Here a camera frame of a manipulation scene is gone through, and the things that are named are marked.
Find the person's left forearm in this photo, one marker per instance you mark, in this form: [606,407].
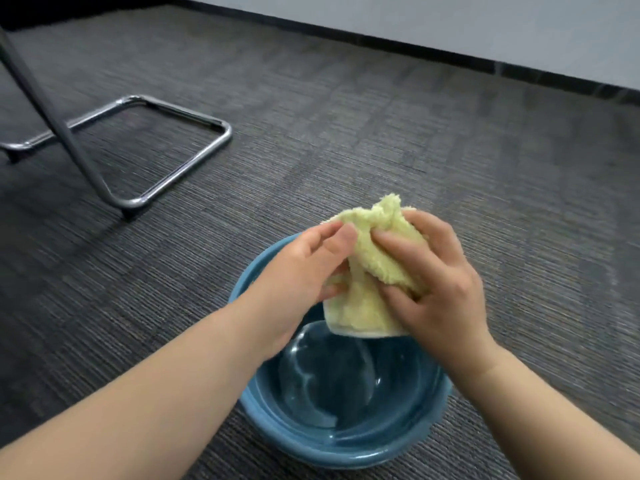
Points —
[135,419]

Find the person's right forearm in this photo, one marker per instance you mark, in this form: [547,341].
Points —
[545,424]

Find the person's left hand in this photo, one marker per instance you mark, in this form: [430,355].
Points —
[295,289]

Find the person's right hand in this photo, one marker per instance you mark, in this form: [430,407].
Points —
[440,294]

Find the black mesh chair chrome frame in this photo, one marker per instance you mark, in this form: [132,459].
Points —
[65,134]

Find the blue plastic bucket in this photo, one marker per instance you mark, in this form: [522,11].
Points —
[350,394]

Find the yellow microfibre cloth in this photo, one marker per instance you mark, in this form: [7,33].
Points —
[365,299]

